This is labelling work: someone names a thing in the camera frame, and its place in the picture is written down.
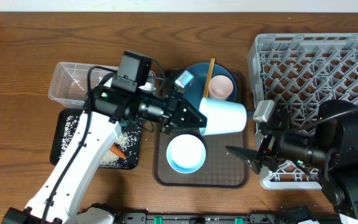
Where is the light blue cup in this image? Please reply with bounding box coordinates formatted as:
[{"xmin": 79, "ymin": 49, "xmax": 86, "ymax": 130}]
[{"xmin": 199, "ymin": 98, "xmax": 247, "ymax": 136}]

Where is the light blue rice bowl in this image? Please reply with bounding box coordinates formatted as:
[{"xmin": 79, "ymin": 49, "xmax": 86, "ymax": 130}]
[{"xmin": 166, "ymin": 134, "xmax": 206, "ymax": 174}]

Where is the orange carrot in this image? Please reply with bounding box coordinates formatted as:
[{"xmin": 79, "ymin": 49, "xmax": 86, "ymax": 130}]
[{"xmin": 109, "ymin": 144, "xmax": 126, "ymax": 159}]

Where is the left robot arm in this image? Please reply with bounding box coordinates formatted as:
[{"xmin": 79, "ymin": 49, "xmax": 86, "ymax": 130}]
[{"xmin": 2, "ymin": 85, "xmax": 207, "ymax": 223}]

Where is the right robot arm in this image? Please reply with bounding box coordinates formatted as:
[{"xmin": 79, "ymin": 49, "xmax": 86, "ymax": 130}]
[{"xmin": 226, "ymin": 100, "xmax": 358, "ymax": 220}]

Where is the grey dishwasher rack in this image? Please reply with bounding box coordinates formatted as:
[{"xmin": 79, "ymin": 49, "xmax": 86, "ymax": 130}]
[{"xmin": 247, "ymin": 32, "xmax": 358, "ymax": 190}]

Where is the right wooden chopstick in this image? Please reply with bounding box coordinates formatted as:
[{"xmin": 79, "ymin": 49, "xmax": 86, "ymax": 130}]
[{"xmin": 204, "ymin": 58, "xmax": 216, "ymax": 98}]

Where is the brown serving tray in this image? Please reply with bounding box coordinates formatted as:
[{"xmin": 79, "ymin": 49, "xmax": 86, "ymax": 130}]
[{"xmin": 154, "ymin": 70, "xmax": 249, "ymax": 189}]

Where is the pink cup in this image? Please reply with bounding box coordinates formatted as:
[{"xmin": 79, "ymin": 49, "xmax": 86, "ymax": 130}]
[{"xmin": 208, "ymin": 75, "xmax": 234, "ymax": 101}]

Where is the black plastic tray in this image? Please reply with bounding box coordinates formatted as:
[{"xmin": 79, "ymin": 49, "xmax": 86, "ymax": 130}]
[{"xmin": 49, "ymin": 108, "xmax": 142, "ymax": 170}]

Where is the white rice pile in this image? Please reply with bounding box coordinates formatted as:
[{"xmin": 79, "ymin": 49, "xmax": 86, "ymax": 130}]
[{"xmin": 60, "ymin": 115, "xmax": 141, "ymax": 167}]

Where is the clear plastic bin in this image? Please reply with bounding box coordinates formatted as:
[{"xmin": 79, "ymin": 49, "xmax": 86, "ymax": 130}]
[{"xmin": 48, "ymin": 62, "xmax": 156, "ymax": 109}]

